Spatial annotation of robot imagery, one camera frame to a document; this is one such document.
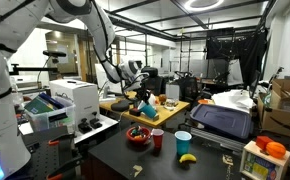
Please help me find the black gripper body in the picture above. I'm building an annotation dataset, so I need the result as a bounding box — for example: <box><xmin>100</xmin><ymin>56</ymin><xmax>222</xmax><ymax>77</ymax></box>
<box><xmin>136</xmin><ymin>80</ymin><xmax>151</xmax><ymax>104</ymax></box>

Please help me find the blue plastic cup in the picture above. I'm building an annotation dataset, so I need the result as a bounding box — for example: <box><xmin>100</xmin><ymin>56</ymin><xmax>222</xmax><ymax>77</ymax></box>
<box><xmin>174</xmin><ymin>131</ymin><xmax>192</xmax><ymax>155</ymax></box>
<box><xmin>138</xmin><ymin>101</ymin><xmax>156</xmax><ymax>119</ymax></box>

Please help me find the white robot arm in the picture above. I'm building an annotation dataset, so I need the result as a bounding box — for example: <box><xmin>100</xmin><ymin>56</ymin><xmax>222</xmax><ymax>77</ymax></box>
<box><xmin>0</xmin><ymin>0</ymin><xmax>142</xmax><ymax>180</ymax></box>

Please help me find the red plate with toys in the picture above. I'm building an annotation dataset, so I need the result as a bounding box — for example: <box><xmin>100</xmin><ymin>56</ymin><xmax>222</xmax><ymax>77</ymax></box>
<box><xmin>126</xmin><ymin>126</ymin><xmax>151</xmax><ymax>145</ymax></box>

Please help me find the red plastic cup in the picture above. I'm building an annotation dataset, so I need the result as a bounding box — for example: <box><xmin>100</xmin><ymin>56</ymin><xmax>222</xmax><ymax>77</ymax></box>
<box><xmin>152</xmin><ymin>129</ymin><xmax>164</xmax><ymax>149</ymax></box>

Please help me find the white plush chicken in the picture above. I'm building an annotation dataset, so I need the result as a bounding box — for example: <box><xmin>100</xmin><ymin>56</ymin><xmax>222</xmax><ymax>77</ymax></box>
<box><xmin>148</xmin><ymin>94</ymin><xmax>156</xmax><ymax>110</ymax></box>

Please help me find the black office chair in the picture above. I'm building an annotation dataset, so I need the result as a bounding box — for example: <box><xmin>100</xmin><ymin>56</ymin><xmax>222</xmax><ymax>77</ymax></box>
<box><xmin>141</xmin><ymin>66</ymin><xmax>163</xmax><ymax>96</ymax></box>

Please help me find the white computer monitor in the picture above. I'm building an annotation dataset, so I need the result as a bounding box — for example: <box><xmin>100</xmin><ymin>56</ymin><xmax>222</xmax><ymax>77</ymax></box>
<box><xmin>95</xmin><ymin>64</ymin><xmax>121</xmax><ymax>93</ymax></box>

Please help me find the yellow wooden desk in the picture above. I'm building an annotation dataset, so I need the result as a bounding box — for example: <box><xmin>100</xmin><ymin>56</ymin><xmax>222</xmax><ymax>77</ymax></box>
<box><xmin>99</xmin><ymin>96</ymin><xmax>189</xmax><ymax>128</ymax></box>

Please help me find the white equipment box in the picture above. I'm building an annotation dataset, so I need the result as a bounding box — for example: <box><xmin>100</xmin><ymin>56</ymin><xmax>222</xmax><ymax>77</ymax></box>
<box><xmin>49</xmin><ymin>79</ymin><xmax>100</xmax><ymax>129</ymax></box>

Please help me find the yellow toy banana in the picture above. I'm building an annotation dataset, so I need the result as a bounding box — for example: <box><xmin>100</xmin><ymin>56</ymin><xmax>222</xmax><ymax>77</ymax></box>
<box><xmin>179</xmin><ymin>153</ymin><xmax>197</xmax><ymax>163</ymax></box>

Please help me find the dark blue bin lid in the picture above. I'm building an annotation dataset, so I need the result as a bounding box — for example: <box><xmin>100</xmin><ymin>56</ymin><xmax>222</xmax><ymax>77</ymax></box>
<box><xmin>190</xmin><ymin>104</ymin><xmax>252</xmax><ymax>139</ymax></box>

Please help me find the clear plastic storage bin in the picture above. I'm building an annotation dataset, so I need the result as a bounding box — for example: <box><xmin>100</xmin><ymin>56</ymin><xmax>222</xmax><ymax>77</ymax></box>
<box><xmin>24</xmin><ymin>97</ymin><xmax>75</xmax><ymax>132</ymax></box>

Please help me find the black pegboard with clamps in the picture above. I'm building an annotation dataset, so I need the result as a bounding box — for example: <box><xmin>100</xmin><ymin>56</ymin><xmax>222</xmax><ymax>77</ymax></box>
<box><xmin>18</xmin><ymin>127</ymin><xmax>84</xmax><ymax>180</ymax></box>

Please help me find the black curtain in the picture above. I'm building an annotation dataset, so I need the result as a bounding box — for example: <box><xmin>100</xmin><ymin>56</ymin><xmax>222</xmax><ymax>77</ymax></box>
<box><xmin>206</xmin><ymin>28</ymin><xmax>268</xmax><ymax>86</ymax></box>

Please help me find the red toy block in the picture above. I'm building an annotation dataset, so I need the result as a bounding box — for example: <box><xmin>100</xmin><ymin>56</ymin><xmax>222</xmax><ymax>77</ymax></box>
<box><xmin>256</xmin><ymin>136</ymin><xmax>272</xmax><ymax>150</ymax></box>

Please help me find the wooden toy box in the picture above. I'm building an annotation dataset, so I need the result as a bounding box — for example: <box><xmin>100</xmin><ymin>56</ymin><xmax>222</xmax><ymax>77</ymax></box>
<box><xmin>240</xmin><ymin>141</ymin><xmax>290</xmax><ymax>180</ymax></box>

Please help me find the orange toy ball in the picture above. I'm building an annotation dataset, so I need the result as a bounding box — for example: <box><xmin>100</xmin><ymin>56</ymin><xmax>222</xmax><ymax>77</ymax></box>
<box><xmin>266</xmin><ymin>142</ymin><xmax>286</xmax><ymax>159</ymax></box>

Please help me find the cardboard box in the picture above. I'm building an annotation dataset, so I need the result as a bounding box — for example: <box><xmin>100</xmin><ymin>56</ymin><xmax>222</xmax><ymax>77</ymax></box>
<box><xmin>257</xmin><ymin>79</ymin><xmax>290</xmax><ymax>137</ymax></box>

